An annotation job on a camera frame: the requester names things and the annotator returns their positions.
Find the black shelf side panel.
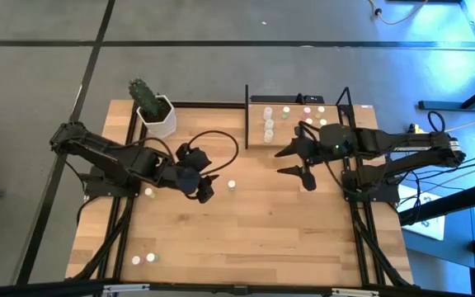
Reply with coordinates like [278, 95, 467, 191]
[244, 84, 251, 150]

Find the green cactus plant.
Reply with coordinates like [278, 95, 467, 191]
[128, 78, 167, 119]

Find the beige cable with black plug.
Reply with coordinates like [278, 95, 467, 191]
[367, 0, 430, 26]

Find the white hexagonal plant pot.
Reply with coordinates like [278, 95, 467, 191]
[136, 94, 178, 138]

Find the wooden shelf board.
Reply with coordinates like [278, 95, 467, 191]
[247, 103, 345, 149]

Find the white printed sheet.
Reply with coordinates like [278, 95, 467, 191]
[397, 184, 446, 242]

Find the blue-lit metal table frame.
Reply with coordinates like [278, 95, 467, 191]
[417, 0, 475, 112]

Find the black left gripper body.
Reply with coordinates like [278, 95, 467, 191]
[163, 143, 213, 195]

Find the black floor cable bundle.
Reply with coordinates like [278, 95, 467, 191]
[385, 134, 475, 226]

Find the silver metal bracket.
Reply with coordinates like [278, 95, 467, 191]
[330, 287, 380, 297]
[102, 283, 151, 295]

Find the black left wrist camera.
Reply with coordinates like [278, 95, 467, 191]
[195, 185, 216, 205]

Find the beige power cable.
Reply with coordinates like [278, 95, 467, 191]
[443, 116, 475, 134]

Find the black left camera cable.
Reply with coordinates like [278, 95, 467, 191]
[186, 130, 240, 177]

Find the black left forearm cable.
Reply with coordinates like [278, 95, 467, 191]
[107, 136, 176, 164]

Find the black desk beam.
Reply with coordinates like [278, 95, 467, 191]
[397, 179, 475, 227]

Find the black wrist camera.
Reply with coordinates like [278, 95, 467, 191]
[195, 185, 216, 205]
[299, 171, 317, 192]

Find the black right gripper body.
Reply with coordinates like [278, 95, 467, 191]
[299, 122, 356, 165]

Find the black aluminium table frame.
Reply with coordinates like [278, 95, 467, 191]
[0, 98, 475, 297]

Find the black camera cable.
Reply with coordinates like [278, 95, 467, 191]
[323, 160, 352, 195]
[186, 130, 240, 177]

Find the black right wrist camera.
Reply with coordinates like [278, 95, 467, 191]
[299, 171, 317, 192]

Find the black right camera cable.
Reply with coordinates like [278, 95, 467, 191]
[323, 160, 352, 195]

